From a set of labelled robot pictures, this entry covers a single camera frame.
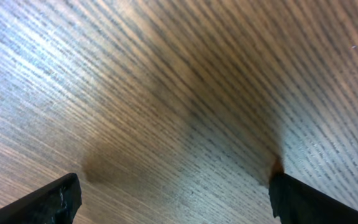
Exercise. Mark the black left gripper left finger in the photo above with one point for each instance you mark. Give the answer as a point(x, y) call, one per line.
point(56, 202)

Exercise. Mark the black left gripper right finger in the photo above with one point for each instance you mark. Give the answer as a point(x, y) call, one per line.
point(294, 202)

